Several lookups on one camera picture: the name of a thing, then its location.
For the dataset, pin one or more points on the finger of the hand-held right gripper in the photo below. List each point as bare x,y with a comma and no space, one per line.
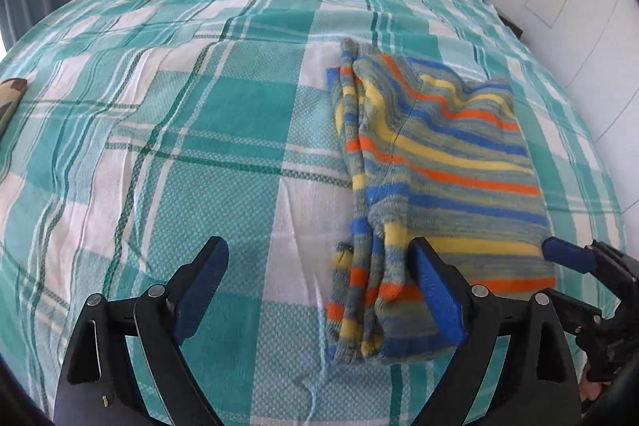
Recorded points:
581,311
569,254

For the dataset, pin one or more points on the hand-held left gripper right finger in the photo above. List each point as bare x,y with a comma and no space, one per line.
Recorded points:
439,296

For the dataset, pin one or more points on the teal plaid bed blanket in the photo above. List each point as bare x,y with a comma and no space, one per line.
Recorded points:
199,131

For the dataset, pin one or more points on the patterned pillow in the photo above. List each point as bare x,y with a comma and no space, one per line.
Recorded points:
9,99

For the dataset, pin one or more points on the striped knit sweater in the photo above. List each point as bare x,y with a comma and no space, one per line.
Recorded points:
449,166

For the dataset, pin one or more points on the person's right hand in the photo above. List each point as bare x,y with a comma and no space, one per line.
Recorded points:
594,391

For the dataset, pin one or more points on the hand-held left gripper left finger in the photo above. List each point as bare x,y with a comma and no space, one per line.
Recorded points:
199,296

